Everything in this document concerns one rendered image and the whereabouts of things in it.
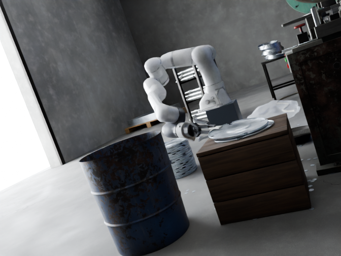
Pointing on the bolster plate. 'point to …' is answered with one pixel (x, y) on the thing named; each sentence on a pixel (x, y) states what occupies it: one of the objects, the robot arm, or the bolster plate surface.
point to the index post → (315, 16)
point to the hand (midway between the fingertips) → (215, 128)
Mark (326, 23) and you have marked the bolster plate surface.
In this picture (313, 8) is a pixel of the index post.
